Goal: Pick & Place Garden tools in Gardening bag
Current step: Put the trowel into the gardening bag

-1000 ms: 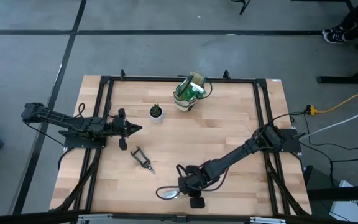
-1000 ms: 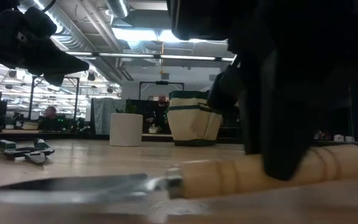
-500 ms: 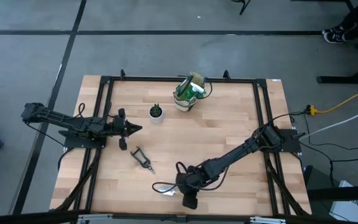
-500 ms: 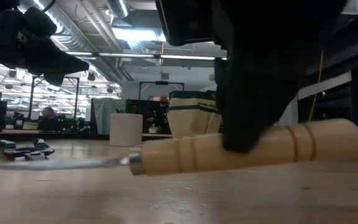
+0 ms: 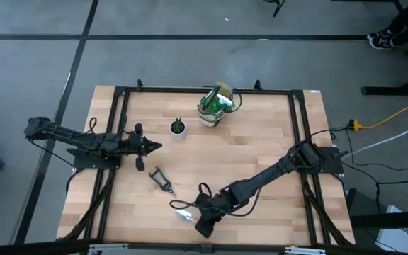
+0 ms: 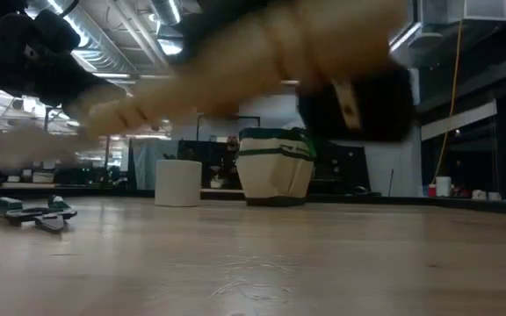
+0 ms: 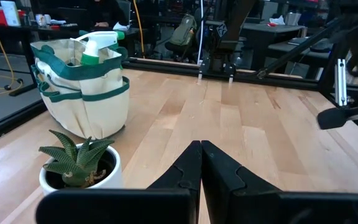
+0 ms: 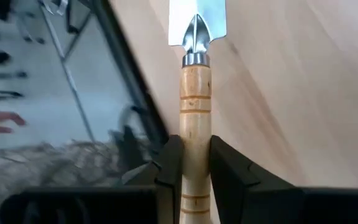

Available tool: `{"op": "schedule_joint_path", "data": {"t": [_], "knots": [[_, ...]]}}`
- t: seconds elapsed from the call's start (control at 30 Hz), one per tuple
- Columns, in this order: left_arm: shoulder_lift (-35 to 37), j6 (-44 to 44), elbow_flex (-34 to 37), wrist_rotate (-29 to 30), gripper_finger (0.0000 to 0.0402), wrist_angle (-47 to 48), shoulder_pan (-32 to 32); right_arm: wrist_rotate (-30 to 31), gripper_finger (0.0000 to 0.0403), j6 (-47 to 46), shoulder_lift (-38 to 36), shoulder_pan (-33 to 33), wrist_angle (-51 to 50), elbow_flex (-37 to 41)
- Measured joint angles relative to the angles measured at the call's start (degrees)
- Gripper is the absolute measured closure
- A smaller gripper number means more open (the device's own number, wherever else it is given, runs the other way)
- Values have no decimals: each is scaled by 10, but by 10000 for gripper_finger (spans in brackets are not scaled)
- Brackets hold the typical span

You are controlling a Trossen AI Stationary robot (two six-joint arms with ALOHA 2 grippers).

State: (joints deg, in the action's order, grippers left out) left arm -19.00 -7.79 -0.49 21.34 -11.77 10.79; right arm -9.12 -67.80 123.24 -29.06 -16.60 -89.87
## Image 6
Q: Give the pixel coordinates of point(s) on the grey fabric cover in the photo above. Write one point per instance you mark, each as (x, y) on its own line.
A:
(147, 162)

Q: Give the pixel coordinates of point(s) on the silver ventilation duct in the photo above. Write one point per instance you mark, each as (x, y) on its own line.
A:
(167, 11)

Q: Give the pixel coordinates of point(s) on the white mug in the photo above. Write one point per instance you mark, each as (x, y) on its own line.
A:
(494, 196)
(479, 195)

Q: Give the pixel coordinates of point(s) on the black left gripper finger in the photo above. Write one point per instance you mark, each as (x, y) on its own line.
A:
(81, 83)

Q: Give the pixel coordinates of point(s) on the small white background planter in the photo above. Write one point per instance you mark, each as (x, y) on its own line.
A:
(217, 181)

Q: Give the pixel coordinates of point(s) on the green and black pruning shears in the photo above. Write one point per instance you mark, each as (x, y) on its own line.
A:
(33, 213)

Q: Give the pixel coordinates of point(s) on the white ceiling box unit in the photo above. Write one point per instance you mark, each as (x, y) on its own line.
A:
(477, 9)

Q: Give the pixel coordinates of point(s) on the white cylindrical plant pot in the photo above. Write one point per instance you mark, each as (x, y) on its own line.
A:
(178, 183)

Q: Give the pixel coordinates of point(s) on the beige and green gardening bag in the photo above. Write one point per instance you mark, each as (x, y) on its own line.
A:
(272, 173)

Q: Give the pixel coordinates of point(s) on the black metal rig frame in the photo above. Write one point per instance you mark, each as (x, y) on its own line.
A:
(244, 117)

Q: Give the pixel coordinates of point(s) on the small red container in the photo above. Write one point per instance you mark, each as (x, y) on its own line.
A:
(431, 191)

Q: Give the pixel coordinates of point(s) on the black background cabinet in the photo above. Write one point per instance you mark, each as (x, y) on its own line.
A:
(345, 169)

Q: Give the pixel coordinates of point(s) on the white paper roll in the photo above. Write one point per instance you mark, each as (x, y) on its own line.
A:
(443, 186)

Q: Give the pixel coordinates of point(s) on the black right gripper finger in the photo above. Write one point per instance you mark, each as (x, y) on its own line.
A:
(316, 114)
(387, 109)

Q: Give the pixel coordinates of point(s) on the person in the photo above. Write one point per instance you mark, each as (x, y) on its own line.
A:
(232, 143)

